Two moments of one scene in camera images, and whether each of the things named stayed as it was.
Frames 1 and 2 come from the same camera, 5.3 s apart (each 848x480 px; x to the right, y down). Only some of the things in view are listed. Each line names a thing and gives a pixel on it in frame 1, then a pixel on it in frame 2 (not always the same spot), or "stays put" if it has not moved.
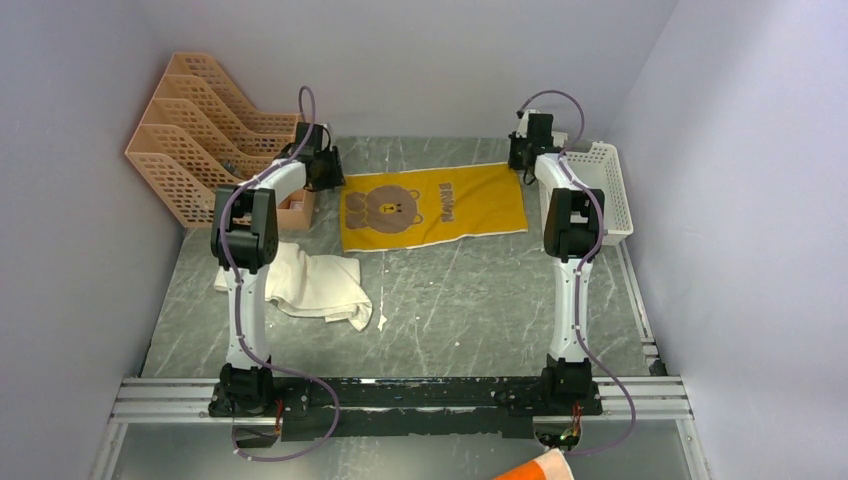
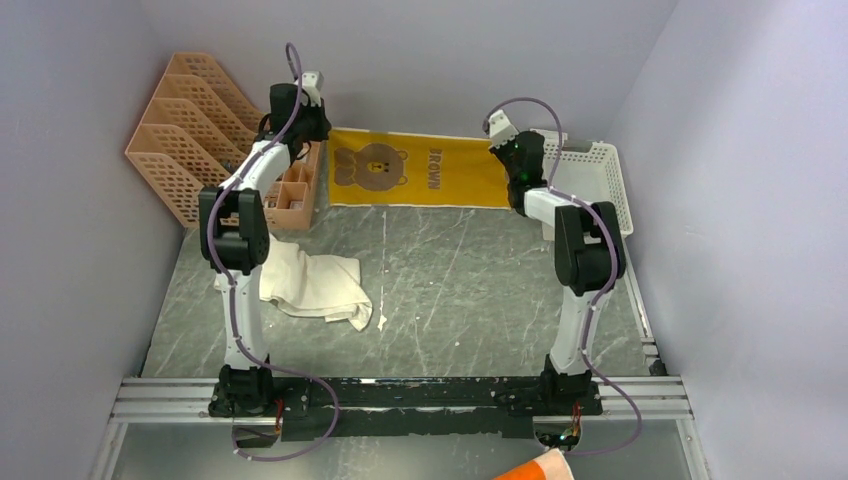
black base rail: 315,408 stays put
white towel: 322,285 stays put
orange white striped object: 551,465 stays put
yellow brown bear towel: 404,208 → 388,168
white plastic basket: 598,165 stays put
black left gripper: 338,180 → 325,124
